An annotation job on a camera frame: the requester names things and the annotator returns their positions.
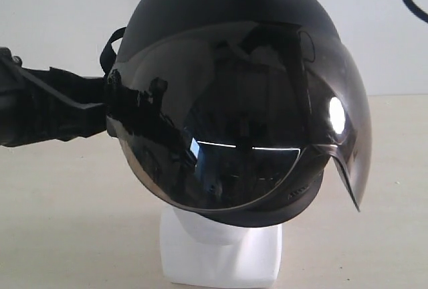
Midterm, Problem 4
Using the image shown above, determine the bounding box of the black helmet with tinted visor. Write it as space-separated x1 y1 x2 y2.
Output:
104 0 372 227

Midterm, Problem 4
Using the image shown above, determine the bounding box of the white foam mannequin head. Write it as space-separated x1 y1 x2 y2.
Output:
159 206 282 279

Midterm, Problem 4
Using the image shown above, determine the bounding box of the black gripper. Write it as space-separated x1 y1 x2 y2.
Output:
1 47 106 147

